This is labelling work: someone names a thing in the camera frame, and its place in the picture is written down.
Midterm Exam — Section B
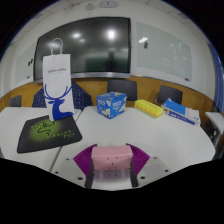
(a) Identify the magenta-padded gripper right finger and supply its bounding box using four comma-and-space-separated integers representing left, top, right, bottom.
125, 143, 175, 188

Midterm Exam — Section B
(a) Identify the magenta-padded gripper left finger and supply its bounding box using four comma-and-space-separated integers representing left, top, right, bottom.
51, 143, 98, 189

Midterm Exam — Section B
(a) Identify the pink charger block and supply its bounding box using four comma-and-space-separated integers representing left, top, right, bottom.
91, 145, 133, 172

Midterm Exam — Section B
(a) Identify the white power strip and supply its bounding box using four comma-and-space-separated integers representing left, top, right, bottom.
93, 168, 132, 181

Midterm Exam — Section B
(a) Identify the black mouse pad green print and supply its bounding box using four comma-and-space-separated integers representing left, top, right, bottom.
16, 114, 83, 154

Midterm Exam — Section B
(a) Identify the yellow flat box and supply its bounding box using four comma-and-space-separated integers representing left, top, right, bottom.
133, 98, 164, 119

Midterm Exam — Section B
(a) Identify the blue and white tissue box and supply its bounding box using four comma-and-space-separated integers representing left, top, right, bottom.
96, 91, 128, 120

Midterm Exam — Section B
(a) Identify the blue dotted chair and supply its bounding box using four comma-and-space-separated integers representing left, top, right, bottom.
32, 81, 93, 111

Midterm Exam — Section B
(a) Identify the white box with blue band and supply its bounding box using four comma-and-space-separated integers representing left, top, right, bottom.
162, 103, 202, 128

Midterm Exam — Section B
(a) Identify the black chair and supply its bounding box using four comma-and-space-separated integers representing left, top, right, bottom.
155, 84, 184, 106
8, 94, 23, 108
106, 78, 138, 102

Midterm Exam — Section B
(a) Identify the white paper bag blue deer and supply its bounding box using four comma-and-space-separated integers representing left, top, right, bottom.
42, 37, 76, 122

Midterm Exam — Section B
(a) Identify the white side table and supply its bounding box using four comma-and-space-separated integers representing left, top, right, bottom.
204, 111, 224, 136

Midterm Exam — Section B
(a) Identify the small glass whiteboard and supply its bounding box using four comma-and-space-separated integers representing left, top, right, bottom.
13, 49, 36, 84

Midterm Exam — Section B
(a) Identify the blue window blind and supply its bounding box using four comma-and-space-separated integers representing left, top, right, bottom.
209, 44, 224, 114

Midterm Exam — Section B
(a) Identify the large glass whiteboard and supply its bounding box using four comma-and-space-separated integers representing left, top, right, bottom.
134, 21, 193, 82

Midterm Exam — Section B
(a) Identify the round ceiling device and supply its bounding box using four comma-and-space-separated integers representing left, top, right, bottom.
98, 0, 119, 9

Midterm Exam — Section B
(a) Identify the large dark wall screen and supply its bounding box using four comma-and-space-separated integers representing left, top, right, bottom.
33, 16, 132, 83

